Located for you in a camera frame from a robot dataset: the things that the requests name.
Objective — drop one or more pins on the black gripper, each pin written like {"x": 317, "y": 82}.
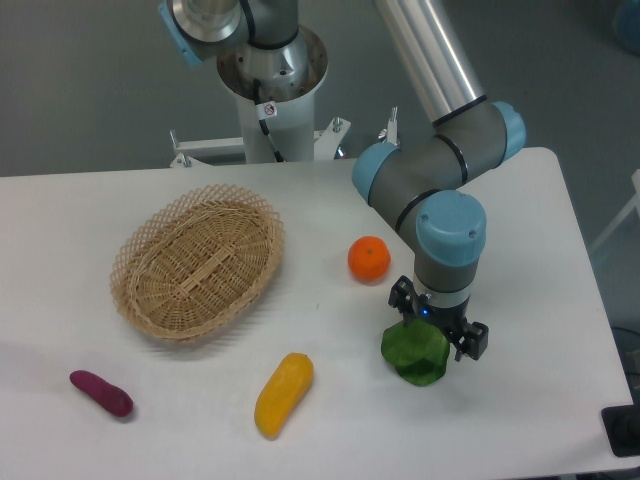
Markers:
{"x": 445, "y": 311}

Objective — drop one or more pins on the purple sweet potato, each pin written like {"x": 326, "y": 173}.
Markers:
{"x": 111, "y": 398}

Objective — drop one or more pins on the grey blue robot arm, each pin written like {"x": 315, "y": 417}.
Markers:
{"x": 417, "y": 193}

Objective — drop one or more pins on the green bok choy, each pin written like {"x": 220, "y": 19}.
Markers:
{"x": 419, "y": 352}

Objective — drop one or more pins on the orange tangerine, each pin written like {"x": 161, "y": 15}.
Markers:
{"x": 369, "y": 259}

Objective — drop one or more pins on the yellow mango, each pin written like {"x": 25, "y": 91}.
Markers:
{"x": 282, "y": 393}

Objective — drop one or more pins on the black device at table edge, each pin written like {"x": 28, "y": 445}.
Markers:
{"x": 622, "y": 429}

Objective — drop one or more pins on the woven wicker basket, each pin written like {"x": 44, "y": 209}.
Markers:
{"x": 195, "y": 265}

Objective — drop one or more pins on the white frame at right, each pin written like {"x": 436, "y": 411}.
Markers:
{"x": 631, "y": 206}

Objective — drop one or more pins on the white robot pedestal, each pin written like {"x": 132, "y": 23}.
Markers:
{"x": 275, "y": 96}

